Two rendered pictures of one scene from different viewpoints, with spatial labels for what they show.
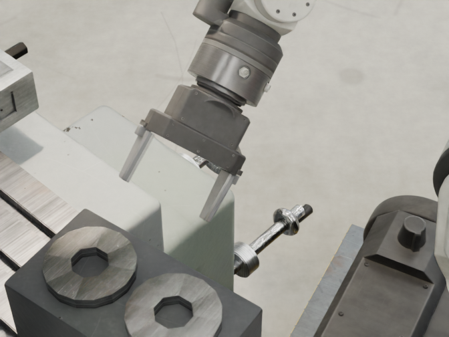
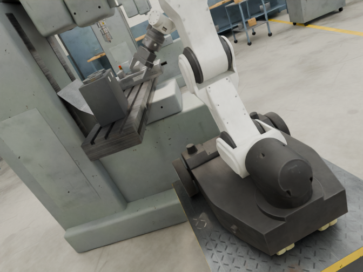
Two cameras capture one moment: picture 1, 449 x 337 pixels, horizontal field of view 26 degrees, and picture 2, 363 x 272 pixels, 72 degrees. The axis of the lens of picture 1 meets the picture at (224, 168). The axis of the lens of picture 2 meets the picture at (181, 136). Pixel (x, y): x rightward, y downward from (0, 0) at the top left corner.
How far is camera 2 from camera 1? 1.20 m
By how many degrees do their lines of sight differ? 49
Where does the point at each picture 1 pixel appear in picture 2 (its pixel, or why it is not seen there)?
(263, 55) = (150, 34)
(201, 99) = (141, 48)
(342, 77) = (348, 111)
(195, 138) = (138, 56)
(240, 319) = (99, 79)
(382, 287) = not seen: hidden behind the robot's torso
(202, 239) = (198, 113)
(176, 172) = not seen: hidden behind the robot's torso
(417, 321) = not seen: hidden behind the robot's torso
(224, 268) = (213, 127)
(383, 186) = (338, 143)
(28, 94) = (158, 69)
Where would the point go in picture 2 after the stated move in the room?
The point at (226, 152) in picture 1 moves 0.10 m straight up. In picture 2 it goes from (143, 60) to (134, 39)
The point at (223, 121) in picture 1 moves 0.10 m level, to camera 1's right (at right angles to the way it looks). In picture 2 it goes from (145, 53) to (157, 49)
